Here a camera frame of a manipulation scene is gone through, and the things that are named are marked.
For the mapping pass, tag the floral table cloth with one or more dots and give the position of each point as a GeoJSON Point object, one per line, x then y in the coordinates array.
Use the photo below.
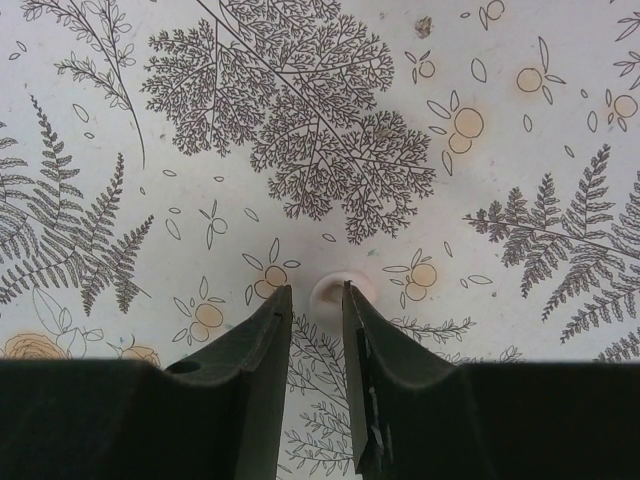
{"type": "Point", "coordinates": [181, 159]}

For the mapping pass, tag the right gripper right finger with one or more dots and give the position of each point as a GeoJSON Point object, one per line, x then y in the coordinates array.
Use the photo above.
{"type": "Point", "coordinates": [414, 415]}

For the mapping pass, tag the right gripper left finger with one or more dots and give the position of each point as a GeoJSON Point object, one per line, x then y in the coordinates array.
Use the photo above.
{"type": "Point", "coordinates": [216, 414]}

